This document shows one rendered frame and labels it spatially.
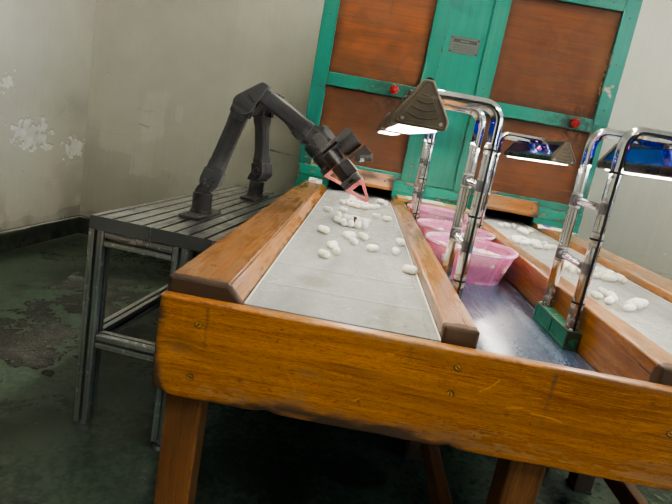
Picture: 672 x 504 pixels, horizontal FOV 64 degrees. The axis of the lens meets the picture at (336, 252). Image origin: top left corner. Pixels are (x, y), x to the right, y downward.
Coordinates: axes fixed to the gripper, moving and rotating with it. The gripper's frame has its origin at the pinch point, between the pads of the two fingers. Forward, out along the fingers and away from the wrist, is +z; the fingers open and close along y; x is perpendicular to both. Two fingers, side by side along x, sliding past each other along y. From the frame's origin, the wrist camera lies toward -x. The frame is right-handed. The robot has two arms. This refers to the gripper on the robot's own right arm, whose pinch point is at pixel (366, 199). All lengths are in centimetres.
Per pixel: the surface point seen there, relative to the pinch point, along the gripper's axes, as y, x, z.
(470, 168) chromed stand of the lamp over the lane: -57, -26, 3
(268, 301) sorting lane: -97, 15, -6
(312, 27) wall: 178, -27, -88
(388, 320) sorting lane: -95, 2, 9
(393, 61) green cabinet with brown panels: 83, -43, -34
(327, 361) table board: -102, 12, 6
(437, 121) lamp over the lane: -94, -22, -11
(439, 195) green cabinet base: 81, -23, 27
